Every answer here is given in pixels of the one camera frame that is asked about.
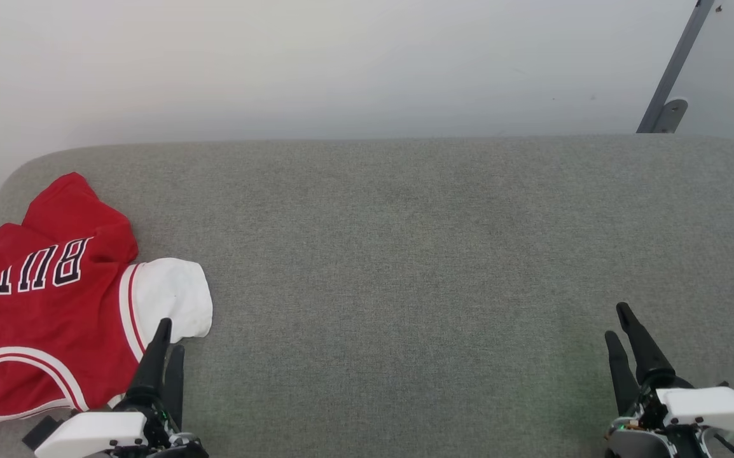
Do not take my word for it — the red basketball jersey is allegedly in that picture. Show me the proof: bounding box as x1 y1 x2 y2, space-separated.
0 172 214 426

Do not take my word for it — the grey metal post bracket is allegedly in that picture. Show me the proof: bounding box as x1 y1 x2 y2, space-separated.
652 97 689 134

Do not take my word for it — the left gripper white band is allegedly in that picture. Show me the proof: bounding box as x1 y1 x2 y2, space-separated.
35 318 209 458

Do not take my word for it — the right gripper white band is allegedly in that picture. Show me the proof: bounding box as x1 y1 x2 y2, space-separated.
605 302 734 458

